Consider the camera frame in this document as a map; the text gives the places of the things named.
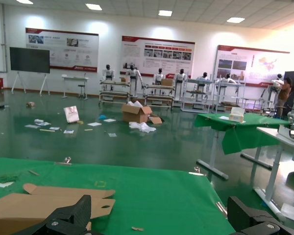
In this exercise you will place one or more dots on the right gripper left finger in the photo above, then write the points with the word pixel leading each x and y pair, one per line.
pixel 71 218

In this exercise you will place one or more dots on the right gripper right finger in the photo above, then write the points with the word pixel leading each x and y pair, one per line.
pixel 247 218

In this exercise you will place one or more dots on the open brown cardboard box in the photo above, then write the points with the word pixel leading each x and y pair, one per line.
pixel 27 205

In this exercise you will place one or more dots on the white tissue box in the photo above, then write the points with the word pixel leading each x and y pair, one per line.
pixel 237 115

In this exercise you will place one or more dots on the small cardboard box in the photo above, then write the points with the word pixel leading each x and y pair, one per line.
pixel 123 79

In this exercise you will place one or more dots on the closed cardboard box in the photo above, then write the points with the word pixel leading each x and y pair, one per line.
pixel 167 82

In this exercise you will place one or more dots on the white table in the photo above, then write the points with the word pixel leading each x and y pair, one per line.
pixel 275 169

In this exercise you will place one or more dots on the small wooden stick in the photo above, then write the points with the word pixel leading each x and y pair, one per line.
pixel 33 172

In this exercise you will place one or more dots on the small cardboard scrap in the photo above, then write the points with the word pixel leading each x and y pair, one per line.
pixel 137 228

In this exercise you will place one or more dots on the white torn scrap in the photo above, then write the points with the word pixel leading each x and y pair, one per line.
pixel 2 184

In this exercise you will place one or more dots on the green tablecloth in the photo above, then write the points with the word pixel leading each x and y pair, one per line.
pixel 149 195

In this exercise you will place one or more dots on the green cloth on table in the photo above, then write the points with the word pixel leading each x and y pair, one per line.
pixel 237 137

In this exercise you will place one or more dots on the white blue paper sheet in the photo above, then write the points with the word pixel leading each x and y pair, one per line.
pixel 69 131

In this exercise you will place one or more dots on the white paper bag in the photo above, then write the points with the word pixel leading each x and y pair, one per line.
pixel 71 114

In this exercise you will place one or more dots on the blue plastic item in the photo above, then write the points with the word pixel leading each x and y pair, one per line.
pixel 103 117

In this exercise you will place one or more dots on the white packing wrap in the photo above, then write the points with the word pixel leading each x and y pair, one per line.
pixel 142 127

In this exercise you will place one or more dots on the small brown package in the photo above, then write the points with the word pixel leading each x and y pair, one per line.
pixel 30 104

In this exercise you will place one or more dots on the cardboard carton with flaps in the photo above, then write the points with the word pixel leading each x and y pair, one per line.
pixel 134 115

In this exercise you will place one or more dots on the person in brown shirt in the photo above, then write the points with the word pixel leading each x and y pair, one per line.
pixel 284 91

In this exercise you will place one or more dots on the black stool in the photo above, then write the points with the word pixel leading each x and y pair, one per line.
pixel 81 86

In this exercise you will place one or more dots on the metal shelf rack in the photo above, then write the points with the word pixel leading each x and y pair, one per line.
pixel 230 85
pixel 198 80

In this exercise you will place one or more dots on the white humanoid robot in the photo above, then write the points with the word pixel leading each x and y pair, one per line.
pixel 226 79
pixel 180 77
pixel 204 78
pixel 108 73
pixel 132 73
pixel 275 83
pixel 158 77

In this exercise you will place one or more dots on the white desk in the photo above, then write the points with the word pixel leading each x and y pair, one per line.
pixel 74 77

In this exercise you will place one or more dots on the black display on stand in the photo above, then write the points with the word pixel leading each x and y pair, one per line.
pixel 29 60

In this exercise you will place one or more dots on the ceiling light panel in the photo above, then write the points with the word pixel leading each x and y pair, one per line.
pixel 93 6
pixel 165 12
pixel 235 20
pixel 24 1

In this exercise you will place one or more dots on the white table frame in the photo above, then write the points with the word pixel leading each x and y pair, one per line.
pixel 213 151

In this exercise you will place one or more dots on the pipe frame rack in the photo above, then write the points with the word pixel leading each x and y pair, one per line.
pixel 115 83
pixel 159 97

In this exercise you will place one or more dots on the wall board with map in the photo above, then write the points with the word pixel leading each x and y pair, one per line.
pixel 235 54

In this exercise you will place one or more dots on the wall information board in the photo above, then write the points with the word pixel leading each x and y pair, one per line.
pixel 63 49
pixel 137 54

